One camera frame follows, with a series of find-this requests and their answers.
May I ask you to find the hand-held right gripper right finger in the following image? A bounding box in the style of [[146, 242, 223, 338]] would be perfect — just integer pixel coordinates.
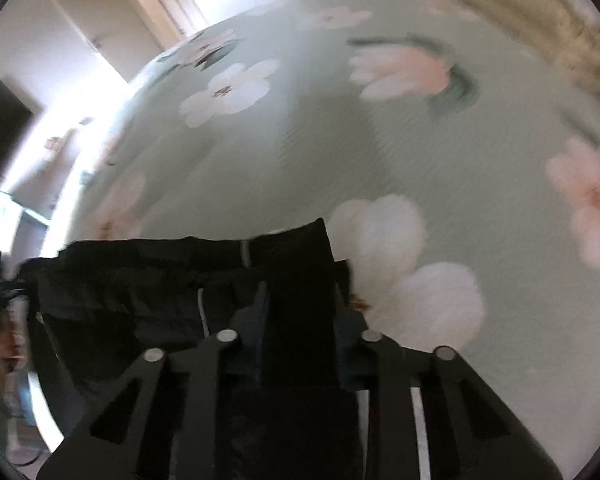
[[332, 257, 563, 480]]

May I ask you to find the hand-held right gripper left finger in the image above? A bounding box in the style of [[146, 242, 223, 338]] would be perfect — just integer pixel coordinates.
[[37, 280, 271, 480]]

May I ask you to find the black hooded jacket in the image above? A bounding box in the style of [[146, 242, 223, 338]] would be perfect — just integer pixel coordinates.
[[20, 217, 431, 480]]

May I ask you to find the bed with floral sheet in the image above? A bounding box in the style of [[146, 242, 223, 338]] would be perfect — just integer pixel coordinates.
[[40, 0, 600, 476]]

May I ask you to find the white room door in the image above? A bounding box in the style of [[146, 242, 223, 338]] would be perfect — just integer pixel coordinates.
[[37, 0, 186, 83]]

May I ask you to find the black wall television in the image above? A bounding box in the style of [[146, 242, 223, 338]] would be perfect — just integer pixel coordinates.
[[0, 77, 43, 201]]

